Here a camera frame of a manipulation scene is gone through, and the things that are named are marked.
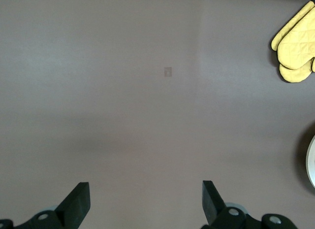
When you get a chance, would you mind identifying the round wooden plate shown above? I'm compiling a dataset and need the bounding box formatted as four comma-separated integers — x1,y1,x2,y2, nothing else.
305,134,315,190

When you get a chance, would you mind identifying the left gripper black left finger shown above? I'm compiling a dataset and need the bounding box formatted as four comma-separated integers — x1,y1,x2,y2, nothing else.
0,182,91,229

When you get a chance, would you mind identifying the yellow quilted oven mitt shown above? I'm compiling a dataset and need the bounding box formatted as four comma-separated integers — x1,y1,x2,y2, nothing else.
277,16,315,69
270,0,315,83

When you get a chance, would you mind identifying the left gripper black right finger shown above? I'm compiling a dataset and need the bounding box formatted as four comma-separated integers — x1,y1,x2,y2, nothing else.
201,180,298,229

